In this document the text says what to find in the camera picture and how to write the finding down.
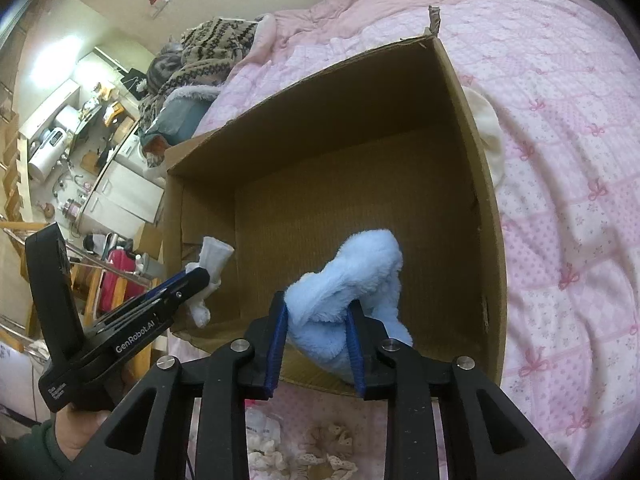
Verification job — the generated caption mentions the white sock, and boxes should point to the white sock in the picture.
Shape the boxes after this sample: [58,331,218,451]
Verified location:
[186,236,234,328]

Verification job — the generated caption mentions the beige brown scrunchie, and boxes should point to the beige brown scrunchie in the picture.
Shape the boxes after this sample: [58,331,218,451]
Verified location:
[294,422,358,480]

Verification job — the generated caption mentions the light blue plush toy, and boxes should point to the light blue plush toy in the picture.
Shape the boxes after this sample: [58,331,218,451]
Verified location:
[284,229,413,384]

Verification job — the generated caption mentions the person's left hand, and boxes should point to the person's left hand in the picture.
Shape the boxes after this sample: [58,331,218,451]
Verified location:
[54,404,111,460]

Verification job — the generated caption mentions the wooden chair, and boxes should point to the wooden chair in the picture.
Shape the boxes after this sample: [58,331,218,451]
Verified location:
[0,219,151,391]

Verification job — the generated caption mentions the clear plastic labelled bag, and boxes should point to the clear plastic labelled bag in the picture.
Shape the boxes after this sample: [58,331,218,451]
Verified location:
[245,405,282,444]

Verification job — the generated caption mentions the cream fabric scrunchie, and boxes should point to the cream fabric scrunchie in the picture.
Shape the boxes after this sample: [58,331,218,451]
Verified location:
[246,430,290,480]

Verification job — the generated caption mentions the white kitchen cabinets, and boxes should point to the white kitchen cabinets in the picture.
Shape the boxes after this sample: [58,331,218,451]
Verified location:
[75,130,165,238]

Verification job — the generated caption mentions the teal orange pillow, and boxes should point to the teal orange pillow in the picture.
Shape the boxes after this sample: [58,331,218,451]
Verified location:
[139,84,221,169]

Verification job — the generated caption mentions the black hanging garment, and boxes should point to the black hanging garment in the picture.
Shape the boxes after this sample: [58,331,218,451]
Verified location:
[120,68,146,101]

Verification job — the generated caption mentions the grey tabby cat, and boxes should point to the grey tabby cat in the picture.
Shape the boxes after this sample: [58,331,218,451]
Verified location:
[146,42,183,93]

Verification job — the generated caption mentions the open brown cardboard box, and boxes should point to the open brown cardboard box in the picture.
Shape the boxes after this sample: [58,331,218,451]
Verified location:
[163,34,506,380]

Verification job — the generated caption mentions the patterned knit blanket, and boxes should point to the patterned knit blanket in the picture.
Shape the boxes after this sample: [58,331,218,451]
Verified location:
[139,18,258,128]

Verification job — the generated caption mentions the pink patterned bed quilt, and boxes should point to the pink patterned bed quilt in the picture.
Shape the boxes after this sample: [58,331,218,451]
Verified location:
[167,0,640,480]

